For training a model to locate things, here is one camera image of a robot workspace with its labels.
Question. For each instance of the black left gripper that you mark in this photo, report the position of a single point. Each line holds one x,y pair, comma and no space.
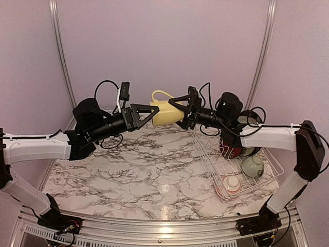
132,115

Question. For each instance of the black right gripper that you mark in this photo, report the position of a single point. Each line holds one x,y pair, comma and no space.
194,105

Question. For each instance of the yellow ceramic mug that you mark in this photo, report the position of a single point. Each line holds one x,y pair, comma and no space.
167,114

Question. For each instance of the black striped rim plate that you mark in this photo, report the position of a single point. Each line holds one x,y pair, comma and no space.
249,117

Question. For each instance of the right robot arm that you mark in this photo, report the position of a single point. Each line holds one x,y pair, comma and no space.
303,139

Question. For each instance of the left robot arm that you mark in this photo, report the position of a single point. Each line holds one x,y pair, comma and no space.
92,126

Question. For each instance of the red floral plate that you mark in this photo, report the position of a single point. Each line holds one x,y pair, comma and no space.
227,151

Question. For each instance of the pale green plate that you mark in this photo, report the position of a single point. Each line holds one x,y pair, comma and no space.
245,152

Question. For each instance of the white red patterned bowl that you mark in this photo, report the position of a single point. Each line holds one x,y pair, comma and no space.
230,185

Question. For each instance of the pale green bowl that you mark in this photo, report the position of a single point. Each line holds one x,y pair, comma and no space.
253,166

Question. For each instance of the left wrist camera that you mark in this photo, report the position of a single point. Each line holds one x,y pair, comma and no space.
123,97

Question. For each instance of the white wire dish rack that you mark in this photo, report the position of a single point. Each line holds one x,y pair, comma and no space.
207,148

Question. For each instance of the front aluminium table rail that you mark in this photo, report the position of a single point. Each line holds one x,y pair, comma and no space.
103,231

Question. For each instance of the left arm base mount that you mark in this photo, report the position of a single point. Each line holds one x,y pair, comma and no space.
59,221

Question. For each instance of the left aluminium frame post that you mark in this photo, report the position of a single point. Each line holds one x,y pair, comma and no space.
61,53

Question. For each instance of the aluminium frame post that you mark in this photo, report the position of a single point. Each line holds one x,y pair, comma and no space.
61,53
269,24

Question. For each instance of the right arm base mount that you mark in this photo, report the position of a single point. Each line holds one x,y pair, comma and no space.
265,220

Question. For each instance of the right aluminium frame post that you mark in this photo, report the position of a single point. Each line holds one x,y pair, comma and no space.
269,24

